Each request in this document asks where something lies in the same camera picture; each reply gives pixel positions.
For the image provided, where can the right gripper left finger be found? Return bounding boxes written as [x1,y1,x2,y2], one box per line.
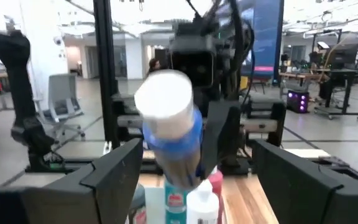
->
[0,138,144,224]

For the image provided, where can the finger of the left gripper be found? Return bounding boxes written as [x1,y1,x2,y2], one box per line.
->
[201,101,242,180]

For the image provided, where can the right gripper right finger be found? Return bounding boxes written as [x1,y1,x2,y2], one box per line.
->
[252,139,358,224]

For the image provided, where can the red paint bottle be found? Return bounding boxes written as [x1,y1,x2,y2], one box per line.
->
[208,166,224,224]

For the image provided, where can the blue glue stick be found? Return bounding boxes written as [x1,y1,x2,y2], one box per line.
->
[134,68,204,190]

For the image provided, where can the large dark teal paint bottle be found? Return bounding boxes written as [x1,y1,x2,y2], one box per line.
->
[127,183,167,224]

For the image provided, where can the white paint bottle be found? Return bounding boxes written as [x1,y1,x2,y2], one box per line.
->
[186,179,221,224]

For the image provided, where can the large turquoise paint bottle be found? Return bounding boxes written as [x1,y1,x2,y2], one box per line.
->
[164,179,188,224]

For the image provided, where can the black computer tower lit fans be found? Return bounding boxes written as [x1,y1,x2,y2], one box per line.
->
[286,89,310,114]

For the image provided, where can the black standing desk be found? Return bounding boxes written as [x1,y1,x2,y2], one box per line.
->
[314,67,358,121]

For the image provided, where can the computer monitor blue screen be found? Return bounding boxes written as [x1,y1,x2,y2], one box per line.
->
[240,0,285,79]

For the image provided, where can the person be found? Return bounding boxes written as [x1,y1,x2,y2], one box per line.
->
[147,57,162,77]

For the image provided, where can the grey office chair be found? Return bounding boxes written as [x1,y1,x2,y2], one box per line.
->
[34,73,86,141]

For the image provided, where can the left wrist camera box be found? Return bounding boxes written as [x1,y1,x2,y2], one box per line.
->
[168,34,216,88]

